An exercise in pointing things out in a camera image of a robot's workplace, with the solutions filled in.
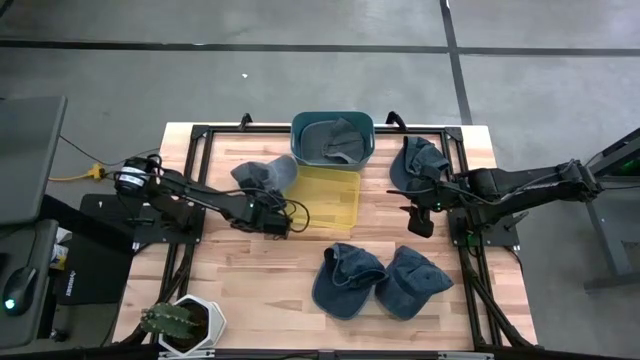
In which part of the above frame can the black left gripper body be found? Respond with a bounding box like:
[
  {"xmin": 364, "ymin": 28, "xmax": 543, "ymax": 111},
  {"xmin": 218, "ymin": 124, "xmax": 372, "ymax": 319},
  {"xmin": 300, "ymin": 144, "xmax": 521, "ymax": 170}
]
[{"xmin": 233, "ymin": 199, "xmax": 281, "ymax": 235}]

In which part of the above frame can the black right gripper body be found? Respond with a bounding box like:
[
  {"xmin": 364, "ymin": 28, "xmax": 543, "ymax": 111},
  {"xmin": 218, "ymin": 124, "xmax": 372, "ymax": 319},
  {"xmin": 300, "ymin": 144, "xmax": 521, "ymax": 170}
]
[{"xmin": 413, "ymin": 182, "xmax": 454, "ymax": 214}]

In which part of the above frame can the blue denim baseball cap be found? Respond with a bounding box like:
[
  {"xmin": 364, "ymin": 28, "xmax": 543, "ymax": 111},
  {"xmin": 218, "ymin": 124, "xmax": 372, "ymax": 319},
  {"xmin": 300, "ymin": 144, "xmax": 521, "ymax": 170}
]
[
  {"xmin": 388, "ymin": 135, "xmax": 452, "ymax": 194},
  {"xmin": 311, "ymin": 242, "xmax": 389, "ymax": 321},
  {"xmin": 374, "ymin": 244, "xmax": 455, "ymax": 321}
]

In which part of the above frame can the yellow translucent plastic tray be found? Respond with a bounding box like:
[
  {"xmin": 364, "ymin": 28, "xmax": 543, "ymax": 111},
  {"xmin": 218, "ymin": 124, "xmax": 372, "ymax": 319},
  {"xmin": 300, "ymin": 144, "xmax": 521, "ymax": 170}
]
[{"xmin": 283, "ymin": 164, "xmax": 362, "ymax": 231}]

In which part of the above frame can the teal plastic bin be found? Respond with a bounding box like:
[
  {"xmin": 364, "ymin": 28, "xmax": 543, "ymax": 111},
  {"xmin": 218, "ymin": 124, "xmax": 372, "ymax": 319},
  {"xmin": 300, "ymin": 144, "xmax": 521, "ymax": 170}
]
[{"xmin": 290, "ymin": 110, "xmax": 376, "ymax": 167}]

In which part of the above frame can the white hexagonal plant pot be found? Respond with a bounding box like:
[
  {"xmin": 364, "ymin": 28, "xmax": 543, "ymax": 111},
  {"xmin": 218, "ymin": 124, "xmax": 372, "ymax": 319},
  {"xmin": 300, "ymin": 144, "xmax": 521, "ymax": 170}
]
[{"xmin": 158, "ymin": 293, "xmax": 228, "ymax": 357}]

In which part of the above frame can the green cactus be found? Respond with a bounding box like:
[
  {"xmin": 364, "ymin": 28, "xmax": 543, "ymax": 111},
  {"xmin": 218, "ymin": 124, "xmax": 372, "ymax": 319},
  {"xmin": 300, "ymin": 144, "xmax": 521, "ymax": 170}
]
[{"xmin": 139, "ymin": 302, "xmax": 199, "ymax": 341}]

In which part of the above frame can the grey metal stand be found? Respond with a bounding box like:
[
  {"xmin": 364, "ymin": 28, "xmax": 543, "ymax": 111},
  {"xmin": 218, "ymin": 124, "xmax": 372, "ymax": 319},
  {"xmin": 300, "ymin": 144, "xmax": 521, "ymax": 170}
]
[{"xmin": 579, "ymin": 127, "xmax": 640, "ymax": 292}]

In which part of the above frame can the black box with green light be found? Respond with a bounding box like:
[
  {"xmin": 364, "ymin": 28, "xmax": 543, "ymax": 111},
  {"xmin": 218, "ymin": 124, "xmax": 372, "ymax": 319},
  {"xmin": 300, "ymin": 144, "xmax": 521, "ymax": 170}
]
[{"xmin": 612, "ymin": 157, "xmax": 640, "ymax": 177}]

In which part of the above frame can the white and yellow box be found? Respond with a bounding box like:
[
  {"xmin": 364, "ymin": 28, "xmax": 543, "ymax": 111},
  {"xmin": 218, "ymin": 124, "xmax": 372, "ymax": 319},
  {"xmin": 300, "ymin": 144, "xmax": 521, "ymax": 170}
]
[{"xmin": 49, "ymin": 227, "xmax": 71, "ymax": 271}]

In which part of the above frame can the grey side desk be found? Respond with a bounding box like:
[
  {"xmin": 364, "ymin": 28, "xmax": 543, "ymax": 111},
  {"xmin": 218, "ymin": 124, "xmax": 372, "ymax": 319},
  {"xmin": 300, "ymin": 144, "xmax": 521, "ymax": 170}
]
[{"xmin": 0, "ymin": 218, "xmax": 60, "ymax": 350}]

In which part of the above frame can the grey flat monitor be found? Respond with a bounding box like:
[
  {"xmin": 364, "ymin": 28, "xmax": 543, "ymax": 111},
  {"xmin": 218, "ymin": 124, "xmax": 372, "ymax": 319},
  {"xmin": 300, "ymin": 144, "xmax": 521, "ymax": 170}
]
[{"xmin": 0, "ymin": 95, "xmax": 69, "ymax": 226}]

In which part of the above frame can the black computer mouse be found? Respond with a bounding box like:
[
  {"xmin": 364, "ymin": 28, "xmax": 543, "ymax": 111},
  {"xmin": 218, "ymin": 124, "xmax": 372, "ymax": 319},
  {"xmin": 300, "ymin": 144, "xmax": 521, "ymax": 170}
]
[{"xmin": 2, "ymin": 266, "xmax": 39, "ymax": 317}]

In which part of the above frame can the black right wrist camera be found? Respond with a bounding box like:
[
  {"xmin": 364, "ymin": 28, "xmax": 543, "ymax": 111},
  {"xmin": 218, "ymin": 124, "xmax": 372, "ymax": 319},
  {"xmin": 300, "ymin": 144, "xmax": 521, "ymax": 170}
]
[{"xmin": 407, "ymin": 204, "xmax": 435, "ymax": 239}]

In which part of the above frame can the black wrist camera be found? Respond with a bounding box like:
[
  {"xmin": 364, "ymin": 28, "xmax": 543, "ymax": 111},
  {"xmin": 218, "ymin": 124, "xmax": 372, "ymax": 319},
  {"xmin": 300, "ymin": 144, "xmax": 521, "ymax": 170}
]
[
  {"xmin": 407, "ymin": 204, "xmax": 435, "ymax": 239},
  {"xmin": 262, "ymin": 217, "xmax": 292, "ymax": 240}
]

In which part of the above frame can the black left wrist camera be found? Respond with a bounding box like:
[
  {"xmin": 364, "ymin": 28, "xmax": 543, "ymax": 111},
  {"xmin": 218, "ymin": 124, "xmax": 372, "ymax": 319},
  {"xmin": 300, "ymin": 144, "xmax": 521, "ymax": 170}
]
[{"xmin": 262, "ymin": 217, "xmax": 292, "ymax": 240}]

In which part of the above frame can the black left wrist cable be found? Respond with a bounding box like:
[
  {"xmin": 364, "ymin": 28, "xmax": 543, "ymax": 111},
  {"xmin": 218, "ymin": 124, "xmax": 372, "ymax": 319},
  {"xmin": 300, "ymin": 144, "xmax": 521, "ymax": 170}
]
[{"xmin": 282, "ymin": 197, "xmax": 312, "ymax": 235}]

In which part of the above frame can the black aluminium table frame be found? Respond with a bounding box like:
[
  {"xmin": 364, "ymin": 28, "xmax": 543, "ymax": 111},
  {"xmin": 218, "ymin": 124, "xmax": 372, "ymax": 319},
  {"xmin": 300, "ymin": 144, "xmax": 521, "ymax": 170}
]
[{"xmin": 112, "ymin": 112, "xmax": 539, "ymax": 360}]

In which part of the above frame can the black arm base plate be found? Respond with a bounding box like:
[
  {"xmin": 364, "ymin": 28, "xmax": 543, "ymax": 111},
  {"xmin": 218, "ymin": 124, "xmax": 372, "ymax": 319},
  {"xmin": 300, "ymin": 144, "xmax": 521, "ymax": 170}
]
[
  {"xmin": 447, "ymin": 207, "xmax": 521, "ymax": 249},
  {"xmin": 132, "ymin": 204, "xmax": 207, "ymax": 246}
]

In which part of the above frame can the silver aluminium rail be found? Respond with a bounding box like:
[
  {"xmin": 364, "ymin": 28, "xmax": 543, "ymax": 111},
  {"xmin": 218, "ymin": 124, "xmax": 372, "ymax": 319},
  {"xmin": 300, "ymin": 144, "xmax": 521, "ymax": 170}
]
[{"xmin": 157, "ymin": 349, "xmax": 496, "ymax": 360}]

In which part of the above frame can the black floor cable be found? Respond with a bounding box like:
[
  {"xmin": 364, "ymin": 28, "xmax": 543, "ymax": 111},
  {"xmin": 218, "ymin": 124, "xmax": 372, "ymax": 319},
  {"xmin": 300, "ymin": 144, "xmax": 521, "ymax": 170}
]
[{"xmin": 58, "ymin": 133, "xmax": 162, "ymax": 169}]

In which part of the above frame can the yellow power cord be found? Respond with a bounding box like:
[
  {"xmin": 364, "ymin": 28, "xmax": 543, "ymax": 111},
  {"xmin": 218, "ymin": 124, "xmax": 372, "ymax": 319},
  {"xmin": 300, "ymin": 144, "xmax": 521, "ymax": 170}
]
[{"xmin": 48, "ymin": 172, "xmax": 91, "ymax": 183}]

